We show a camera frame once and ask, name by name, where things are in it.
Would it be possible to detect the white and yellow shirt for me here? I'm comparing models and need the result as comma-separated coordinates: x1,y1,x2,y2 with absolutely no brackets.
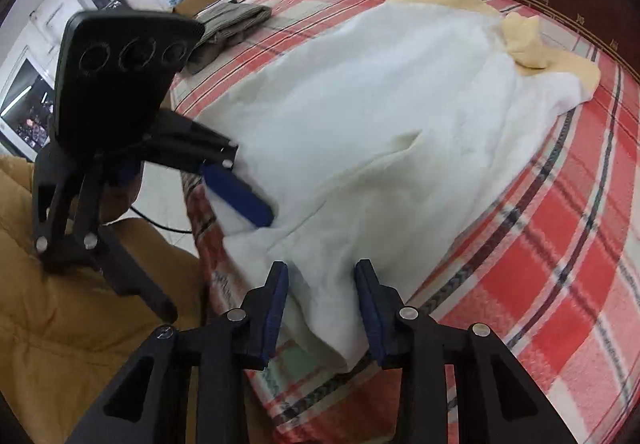
198,0,600,372

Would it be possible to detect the mustard yellow jacket torso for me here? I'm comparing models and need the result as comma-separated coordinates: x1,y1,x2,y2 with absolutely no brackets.
1,155,204,443

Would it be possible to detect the folded grey garment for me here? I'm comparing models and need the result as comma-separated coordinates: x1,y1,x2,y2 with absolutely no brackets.
186,3,272,75

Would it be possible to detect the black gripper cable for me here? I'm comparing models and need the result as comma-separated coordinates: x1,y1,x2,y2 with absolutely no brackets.
128,205,196,236

